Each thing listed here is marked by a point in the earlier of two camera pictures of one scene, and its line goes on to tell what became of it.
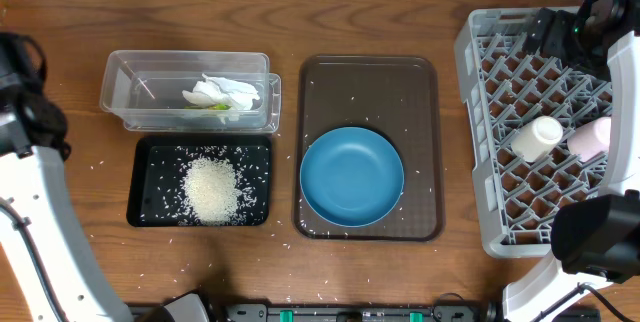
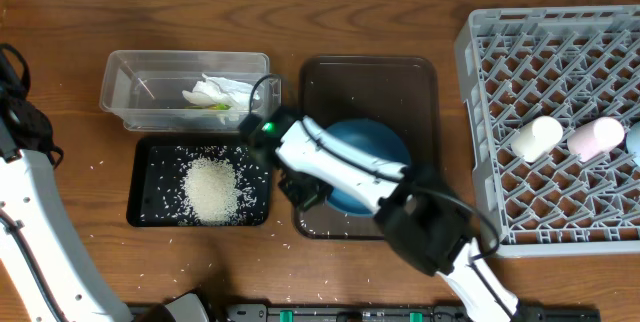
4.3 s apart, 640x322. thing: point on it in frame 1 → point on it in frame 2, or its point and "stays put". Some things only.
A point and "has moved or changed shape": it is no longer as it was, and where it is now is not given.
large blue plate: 352,177 has moved or changed shape
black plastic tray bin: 159,166 stays put
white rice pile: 212,191 stays put
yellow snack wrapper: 219,106 stays put
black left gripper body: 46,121 → 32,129
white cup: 537,138 stays put
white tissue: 213,91 stays put
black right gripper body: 566,37 → 306,190
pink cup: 591,139 stays put
